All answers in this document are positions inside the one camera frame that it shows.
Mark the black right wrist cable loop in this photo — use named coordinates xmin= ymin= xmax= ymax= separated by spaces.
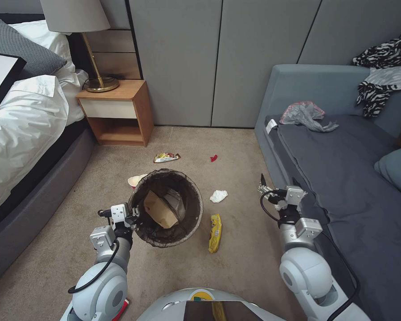
xmin=260 ymin=192 xmax=283 ymax=222

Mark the white pillow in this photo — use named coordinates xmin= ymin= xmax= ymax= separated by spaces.
xmin=0 ymin=20 xmax=76 ymax=78

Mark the wooden nightstand with white drawer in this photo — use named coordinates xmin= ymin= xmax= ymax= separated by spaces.
xmin=76 ymin=79 xmax=154 ymax=147

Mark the grey-blue sofa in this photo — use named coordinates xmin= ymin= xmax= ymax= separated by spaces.
xmin=254 ymin=64 xmax=401 ymax=321

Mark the zebra print garment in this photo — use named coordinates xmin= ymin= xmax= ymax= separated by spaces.
xmin=352 ymin=33 xmax=401 ymax=118

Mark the dark grey blanket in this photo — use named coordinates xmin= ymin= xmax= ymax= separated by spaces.
xmin=276 ymin=113 xmax=401 ymax=321

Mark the brown paper bag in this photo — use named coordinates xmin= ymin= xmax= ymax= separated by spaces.
xmin=143 ymin=190 xmax=180 ymax=230

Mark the white duvet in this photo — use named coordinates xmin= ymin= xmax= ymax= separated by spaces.
xmin=0 ymin=74 xmax=70 ymax=218

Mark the yellow snack packet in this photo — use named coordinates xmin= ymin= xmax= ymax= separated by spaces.
xmin=208 ymin=214 xmax=222 ymax=254

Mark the grey textured pillow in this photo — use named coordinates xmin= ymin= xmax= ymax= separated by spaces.
xmin=0 ymin=18 xmax=68 ymax=79

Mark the grey upholstered bed frame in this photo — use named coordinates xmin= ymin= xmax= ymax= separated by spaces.
xmin=0 ymin=119 xmax=96 ymax=292

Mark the pink and grey plastic bag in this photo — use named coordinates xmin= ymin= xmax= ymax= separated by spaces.
xmin=279 ymin=101 xmax=340 ymax=134

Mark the round bin with black liner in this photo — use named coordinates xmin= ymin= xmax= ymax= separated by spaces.
xmin=128 ymin=169 xmax=204 ymax=249

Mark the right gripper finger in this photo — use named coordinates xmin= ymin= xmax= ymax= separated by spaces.
xmin=258 ymin=186 xmax=277 ymax=201
xmin=260 ymin=173 xmax=278 ymax=195

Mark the black framed white board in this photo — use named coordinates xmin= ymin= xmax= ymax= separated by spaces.
xmin=0 ymin=51 xmax=27 ymax=119

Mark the long black right arm cable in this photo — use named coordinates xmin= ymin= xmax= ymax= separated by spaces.
xmin=320 ymin=230 xmax=360 ymax=321

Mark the crumpled clear plastic wrap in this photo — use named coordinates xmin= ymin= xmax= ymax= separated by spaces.
xmin=162 ymin=189 xmax=185 ymax=221

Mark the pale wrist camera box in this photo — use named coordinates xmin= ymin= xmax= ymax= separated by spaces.
xmin=110 ymin=203 xmax=128 ymax=224
xmin=285 ymin=185 xmax=305 ymax=205

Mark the brass lamp with beige shade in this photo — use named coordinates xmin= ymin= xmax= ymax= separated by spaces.
xmin=40 ymin=0 xmax=120 ymax=93

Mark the red and gold snack wrapper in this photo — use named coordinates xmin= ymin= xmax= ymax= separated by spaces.
xmin=153 ymin=152 xmax=181 ymax=164

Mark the crumpled white tissue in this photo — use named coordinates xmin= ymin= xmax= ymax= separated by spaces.
xmin=209 ymin=189 xmax=229 ymax=204

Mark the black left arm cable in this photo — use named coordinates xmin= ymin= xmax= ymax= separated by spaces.
xmin=68 ymin=239 xmax=120 ymax=295

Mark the blue cushion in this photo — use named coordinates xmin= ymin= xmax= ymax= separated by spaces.
xmin=374 ymin=142 xmax=401 ymax=201

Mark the white bed sheet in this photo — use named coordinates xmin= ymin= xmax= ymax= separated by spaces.
xmin=58 ymin=69 xmax=89 ymax=123

